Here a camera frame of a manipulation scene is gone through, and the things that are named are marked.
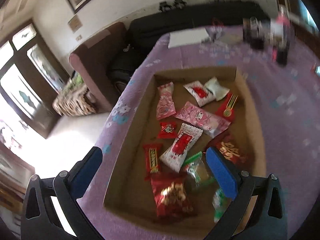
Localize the green white candy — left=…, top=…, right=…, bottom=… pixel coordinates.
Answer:
left=212, top=188, right=229, bottom=223

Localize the clear green-edged snack bag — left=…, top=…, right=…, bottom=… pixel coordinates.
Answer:
left=181, top=152, right=215, bottom=191

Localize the large red gold-character packet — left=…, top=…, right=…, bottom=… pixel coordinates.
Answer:
left=150, top=172, right=195, bottom=219

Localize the large pink cartoon packet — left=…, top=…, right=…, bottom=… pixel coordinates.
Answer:
left=175, top=101, right=231, bottom=139

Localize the white red square snack packet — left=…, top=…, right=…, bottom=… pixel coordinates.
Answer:
left=159, top=123, right=203, bottom=173

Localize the red gold-seal candy bar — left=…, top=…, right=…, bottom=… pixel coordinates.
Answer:
left=215, top=92, right=238, bottom=122

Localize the red gold candy bar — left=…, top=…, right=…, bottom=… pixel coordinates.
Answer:
left=143, top=143, right=163, bottom=180

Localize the small red candy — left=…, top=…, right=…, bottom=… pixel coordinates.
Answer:
left=157, top=121, right=177, bottom=139

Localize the small white sachet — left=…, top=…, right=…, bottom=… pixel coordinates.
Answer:
left=204, top=77, right=230, bottom=101

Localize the white red-print snack packet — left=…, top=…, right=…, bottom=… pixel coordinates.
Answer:
left=183, top=81, right=215, bottom=107

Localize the long pink snack packet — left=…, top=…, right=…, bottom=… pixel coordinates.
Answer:
left=156, top=82, right=176, bottom=120

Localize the brown cardboard tray box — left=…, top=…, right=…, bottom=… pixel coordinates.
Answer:
left=103, top=66, right=266, bottom=239

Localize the patterned blanket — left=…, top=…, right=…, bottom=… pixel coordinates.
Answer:
left=52, top=72, right=97, bottom=116

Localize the purple floral tablecloth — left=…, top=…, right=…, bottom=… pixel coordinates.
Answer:
left=79, top=34, right=319, bottom=239

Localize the smartphone in red case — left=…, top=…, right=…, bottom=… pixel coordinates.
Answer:
left=311, top=64, right=320, bottom=77

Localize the maroon armchair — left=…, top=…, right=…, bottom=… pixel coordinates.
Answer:
left=69, top=22, right=127, bottom=112

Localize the black cylinder container front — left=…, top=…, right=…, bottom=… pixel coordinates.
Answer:
left=273, top=39, right=291, bottom=67

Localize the black cylinder container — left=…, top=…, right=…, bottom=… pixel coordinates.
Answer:
left=242, top=17, right=271, bottom=51
left=273, top=39, right=291, bottom=67

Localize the brown notebook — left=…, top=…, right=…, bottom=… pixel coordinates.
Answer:
left=215, top=33, right=243, bottom=46

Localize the black cylinder container back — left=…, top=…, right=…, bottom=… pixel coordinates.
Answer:
left=242, top=17, right=271, bottom=51

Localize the pink lidded bottle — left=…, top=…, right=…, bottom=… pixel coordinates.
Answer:
left=276, top=5, right=291, bottom=36

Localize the white paper sheet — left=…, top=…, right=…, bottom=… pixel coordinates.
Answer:
left=168, top=28, right=209, bottom=49

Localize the black leather sofa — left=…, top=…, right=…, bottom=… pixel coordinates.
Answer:
left=107, top=0, right=270, bottom=93

